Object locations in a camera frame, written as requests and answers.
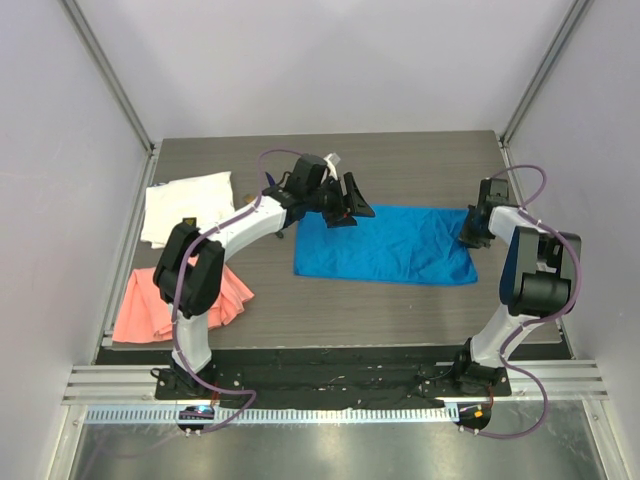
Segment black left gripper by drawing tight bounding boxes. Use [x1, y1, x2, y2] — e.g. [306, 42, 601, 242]
[305, 173, 373, 228]

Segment blue cloth napkin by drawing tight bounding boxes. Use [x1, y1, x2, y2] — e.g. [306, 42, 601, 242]
[293, 205, 478, 287]

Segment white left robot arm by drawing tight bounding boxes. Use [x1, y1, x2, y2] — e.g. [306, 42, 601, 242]
[153, 153, 375, 399]

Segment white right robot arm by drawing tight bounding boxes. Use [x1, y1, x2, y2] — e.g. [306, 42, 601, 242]
[449, 178, 581, 395]

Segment purple plastic knife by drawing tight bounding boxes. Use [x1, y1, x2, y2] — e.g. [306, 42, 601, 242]
[265, 172, 276, 187]

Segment white folded cloth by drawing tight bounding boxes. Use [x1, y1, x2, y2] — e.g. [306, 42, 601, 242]
[140, 171, 235, 249]

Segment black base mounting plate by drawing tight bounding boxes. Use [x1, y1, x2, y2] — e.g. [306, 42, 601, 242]
[97, 344, 511, 401]

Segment pink folded cloth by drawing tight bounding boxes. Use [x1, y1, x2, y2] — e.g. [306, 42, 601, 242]
[112, 266, 254, 344]

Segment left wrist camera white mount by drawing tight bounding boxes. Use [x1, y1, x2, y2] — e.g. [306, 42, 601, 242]
[323, 152, 341, 180]

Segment right aluminium frame post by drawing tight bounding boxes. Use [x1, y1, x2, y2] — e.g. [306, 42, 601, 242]
[498, 0, 593, 148]

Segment aluminium frame post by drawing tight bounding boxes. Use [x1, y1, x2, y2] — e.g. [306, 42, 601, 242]
[58, 0, 157, 154]
[498, 0, 593, 148]

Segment horizontal aluminium frame rail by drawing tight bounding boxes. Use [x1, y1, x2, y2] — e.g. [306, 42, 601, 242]
[62, 360, 608, 405]

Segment left aluminium frame post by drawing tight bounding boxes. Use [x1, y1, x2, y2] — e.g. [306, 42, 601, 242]
[58, 0, 157, 154]

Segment slotted cable duct rail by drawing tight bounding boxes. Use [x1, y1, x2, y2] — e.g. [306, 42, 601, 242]
[85, 404, 459, 425]

